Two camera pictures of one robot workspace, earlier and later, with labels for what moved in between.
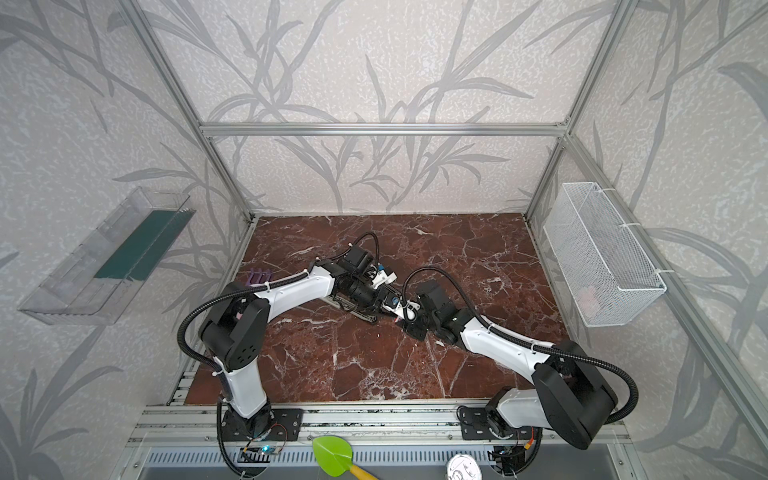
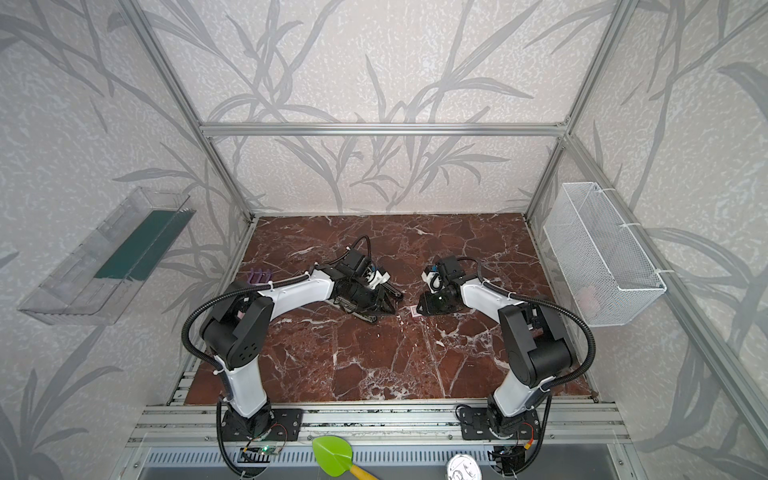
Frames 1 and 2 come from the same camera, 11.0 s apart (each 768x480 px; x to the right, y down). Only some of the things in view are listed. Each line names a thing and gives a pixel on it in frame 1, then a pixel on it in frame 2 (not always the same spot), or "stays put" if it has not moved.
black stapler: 367,312 stays put
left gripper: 372,297 stays put
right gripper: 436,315 -> 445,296
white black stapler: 339,302 stays put
